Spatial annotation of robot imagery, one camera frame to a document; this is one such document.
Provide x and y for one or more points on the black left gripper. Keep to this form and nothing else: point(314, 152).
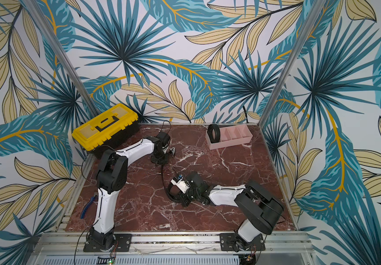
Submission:
point(163, 162)

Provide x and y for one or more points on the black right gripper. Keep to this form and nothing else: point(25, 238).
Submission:
point(184, 195)

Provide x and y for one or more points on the long black leather belt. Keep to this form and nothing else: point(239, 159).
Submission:
point(180, 197)

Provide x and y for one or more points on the black belt with buckle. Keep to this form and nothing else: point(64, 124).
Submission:
point(214, 133)

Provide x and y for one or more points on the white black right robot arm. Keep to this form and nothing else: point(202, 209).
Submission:
point(261, 209)

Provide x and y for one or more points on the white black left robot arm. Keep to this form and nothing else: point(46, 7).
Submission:
point(111, 178)

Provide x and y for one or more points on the yellow black toolbox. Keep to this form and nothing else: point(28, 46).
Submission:
point(108, 130)

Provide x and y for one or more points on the pink plastic divided organizer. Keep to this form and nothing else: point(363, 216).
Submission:
point(231, 136)

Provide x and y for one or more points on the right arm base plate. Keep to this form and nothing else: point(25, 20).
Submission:
point(234, 242)

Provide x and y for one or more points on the blue handled pliers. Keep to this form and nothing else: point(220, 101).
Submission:
point(93, 199)

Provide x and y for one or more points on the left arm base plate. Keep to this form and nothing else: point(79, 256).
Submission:
point(108, 243)

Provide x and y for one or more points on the aluminium front rail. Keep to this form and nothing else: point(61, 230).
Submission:
point(175, 248)

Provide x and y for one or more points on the left corner aluminium post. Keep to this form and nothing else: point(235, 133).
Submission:
point(49, 34)

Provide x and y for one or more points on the corner aluminium post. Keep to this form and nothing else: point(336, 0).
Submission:
point(49, 34)
point(294, 53)

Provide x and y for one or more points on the right corner aluminium post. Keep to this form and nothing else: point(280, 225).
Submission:
point(294, 53)

